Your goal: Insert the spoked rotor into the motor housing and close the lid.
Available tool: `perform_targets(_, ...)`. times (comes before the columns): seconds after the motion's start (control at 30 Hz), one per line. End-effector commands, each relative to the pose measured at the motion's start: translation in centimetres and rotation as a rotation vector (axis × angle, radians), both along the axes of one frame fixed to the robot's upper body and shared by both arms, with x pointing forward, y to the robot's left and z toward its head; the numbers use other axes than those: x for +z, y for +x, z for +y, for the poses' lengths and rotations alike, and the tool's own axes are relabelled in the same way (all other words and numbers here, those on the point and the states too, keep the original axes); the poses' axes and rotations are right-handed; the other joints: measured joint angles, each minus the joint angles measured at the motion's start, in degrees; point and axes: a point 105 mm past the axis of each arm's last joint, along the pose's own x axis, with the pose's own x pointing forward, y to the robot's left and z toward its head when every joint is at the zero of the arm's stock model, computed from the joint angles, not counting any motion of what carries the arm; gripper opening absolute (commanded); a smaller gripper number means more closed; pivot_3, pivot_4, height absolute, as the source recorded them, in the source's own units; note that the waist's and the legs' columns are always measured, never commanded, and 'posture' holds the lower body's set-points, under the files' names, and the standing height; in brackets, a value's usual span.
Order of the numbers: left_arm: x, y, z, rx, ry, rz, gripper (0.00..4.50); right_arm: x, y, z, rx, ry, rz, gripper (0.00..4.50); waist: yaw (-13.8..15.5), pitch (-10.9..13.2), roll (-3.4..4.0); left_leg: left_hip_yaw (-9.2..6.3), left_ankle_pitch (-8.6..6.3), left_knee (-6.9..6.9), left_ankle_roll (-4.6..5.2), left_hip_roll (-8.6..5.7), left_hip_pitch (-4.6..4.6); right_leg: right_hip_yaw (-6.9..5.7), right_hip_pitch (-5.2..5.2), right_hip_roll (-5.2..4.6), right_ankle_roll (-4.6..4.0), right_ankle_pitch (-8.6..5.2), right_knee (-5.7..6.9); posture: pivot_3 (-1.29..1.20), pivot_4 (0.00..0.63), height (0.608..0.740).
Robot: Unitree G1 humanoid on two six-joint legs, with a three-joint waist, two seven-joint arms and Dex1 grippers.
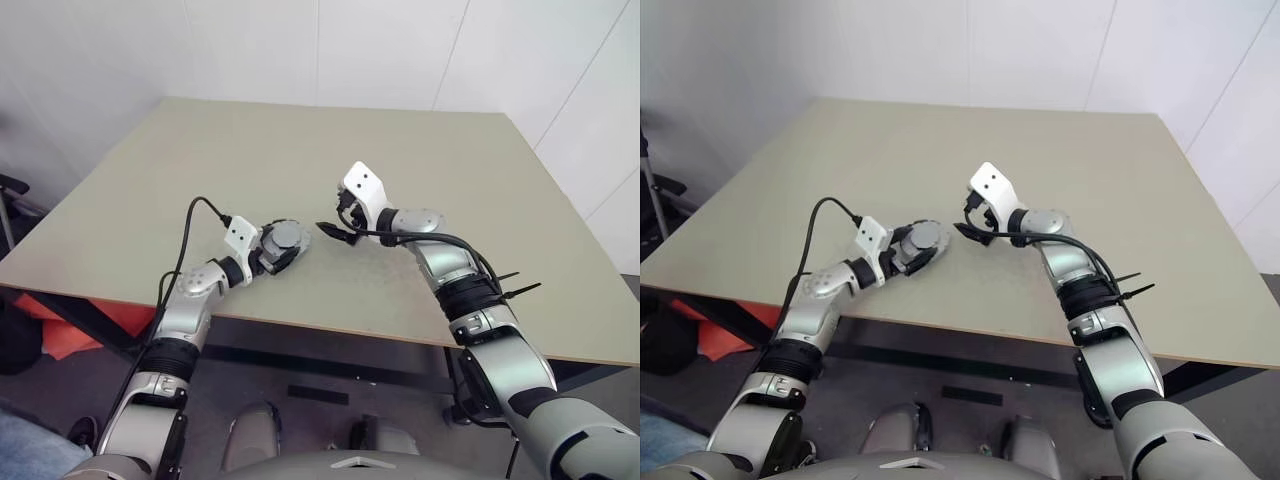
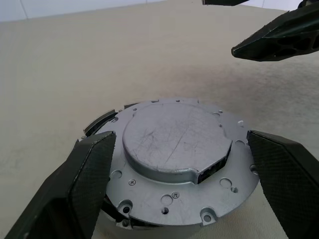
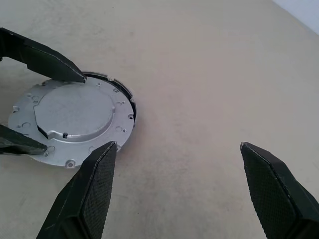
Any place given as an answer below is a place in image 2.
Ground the silver motor end cover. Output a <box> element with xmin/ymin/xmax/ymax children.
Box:
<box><xmin>106</xmin><ymin>98</ymin><xmax>260</xmax><ymax>226</ymax></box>

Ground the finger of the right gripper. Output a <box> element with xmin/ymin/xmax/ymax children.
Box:
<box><xmin>230</xmin><ymin>3</ymin><xmax>319</xmax><ymax>63</ymax></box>
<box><xmin>200</xmin><ymin>0</ymin><xmax>252</xmax><ymax>7</ymax></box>

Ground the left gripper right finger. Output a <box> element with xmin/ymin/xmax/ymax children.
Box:
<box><xmin>245</xmin><ymin>129</ymin><xmax>319</xmax><ymax>239</ymax></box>

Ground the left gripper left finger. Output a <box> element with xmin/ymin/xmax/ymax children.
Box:
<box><xmin>4</xmin><ymin>130</ymin><xmax>118</xmax><ymax>239</ymax></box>

